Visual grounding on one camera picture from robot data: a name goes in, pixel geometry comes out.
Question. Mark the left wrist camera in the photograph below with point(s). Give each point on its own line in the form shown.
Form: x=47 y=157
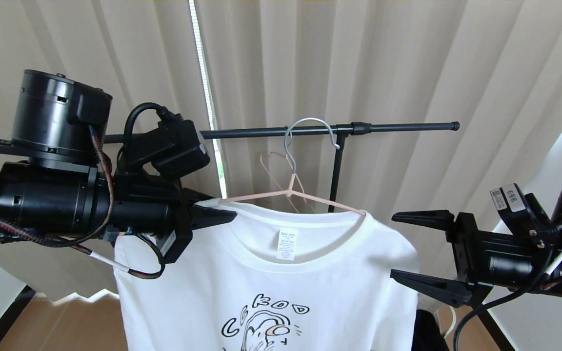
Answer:
x=173 y=146

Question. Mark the pink clothes hanger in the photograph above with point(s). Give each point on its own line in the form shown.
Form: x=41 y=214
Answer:
x=288 y=146
x=273 y=180

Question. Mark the black clothes rack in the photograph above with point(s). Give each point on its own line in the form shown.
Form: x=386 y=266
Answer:
x=383 y=127

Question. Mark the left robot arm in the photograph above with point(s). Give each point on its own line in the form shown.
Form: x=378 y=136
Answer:
x=47 y=195

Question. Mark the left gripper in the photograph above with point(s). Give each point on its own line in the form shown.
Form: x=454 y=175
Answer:
x=149 y=209

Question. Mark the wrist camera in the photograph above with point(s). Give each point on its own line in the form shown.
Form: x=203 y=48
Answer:
x=520 y=209
x=173 y=146

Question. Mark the white laundry basket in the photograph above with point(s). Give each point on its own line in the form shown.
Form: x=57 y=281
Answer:
x=449 y=321

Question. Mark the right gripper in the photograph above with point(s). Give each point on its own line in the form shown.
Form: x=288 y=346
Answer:
x=505 y=263

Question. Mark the beige curtain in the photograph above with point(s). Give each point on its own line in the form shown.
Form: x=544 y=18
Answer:
x=359 y=58

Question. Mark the white printed t-shirt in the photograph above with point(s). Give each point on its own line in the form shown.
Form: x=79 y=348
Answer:
x=271 y=282

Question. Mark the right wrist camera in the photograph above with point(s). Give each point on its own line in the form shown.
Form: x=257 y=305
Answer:
x=520 y=209

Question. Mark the black garment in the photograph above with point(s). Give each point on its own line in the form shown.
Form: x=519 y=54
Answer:
x=427 y=334

